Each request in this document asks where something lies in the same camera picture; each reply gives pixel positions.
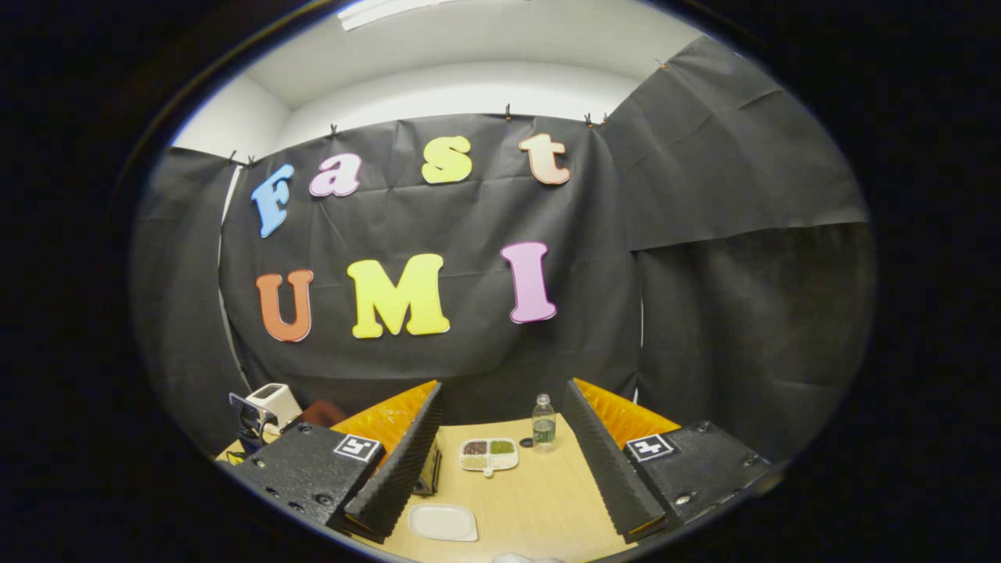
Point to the black backdrop cloth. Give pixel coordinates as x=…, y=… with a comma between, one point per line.
x=469, y=219

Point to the row of cloth clips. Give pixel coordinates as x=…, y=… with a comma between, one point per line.
x=507, y=112

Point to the long ceiling light panel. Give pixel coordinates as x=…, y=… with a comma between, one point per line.
x=391, y=12

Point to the black electric oven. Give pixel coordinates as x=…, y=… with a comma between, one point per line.
x=428, y=473

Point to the white divided grain tray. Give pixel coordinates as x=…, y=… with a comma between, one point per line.
x=489, y=456

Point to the white rectangular plate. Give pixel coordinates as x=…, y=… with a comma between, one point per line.
x=442, y=522

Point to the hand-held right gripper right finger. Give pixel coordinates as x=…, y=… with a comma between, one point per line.
x=606, y=469

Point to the white toaster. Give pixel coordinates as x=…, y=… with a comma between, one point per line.
x=283, y=405

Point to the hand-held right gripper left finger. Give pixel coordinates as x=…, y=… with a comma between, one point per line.
x=399, y=469

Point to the clear plastic water bottle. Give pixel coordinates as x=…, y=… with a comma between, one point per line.
x=543, y=430

